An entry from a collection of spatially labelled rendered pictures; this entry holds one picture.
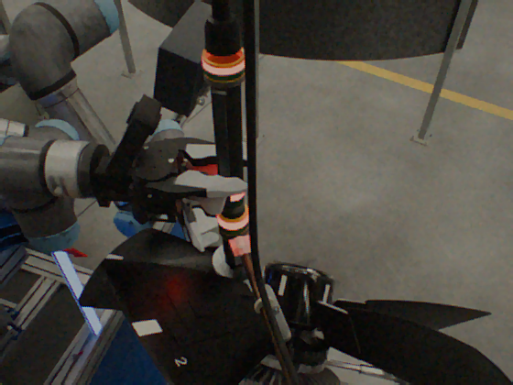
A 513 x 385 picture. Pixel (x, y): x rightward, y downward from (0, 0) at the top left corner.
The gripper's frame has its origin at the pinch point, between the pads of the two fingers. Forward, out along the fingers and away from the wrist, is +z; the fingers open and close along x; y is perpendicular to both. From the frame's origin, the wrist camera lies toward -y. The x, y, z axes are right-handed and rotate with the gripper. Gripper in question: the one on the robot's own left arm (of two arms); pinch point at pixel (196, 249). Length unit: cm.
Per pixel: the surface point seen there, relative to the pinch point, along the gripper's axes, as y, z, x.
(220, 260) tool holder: 0.5, 11.2, -10.8
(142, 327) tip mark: -13.4, 26.1, -23.2
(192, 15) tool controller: 18, -71, -9
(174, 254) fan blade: -4.0, -0.3, 0.4
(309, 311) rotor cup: 12.0, 21.0, -6.3
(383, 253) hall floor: 107, -55, 107
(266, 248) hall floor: 57, -76, 113
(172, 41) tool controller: 10, -59, -8
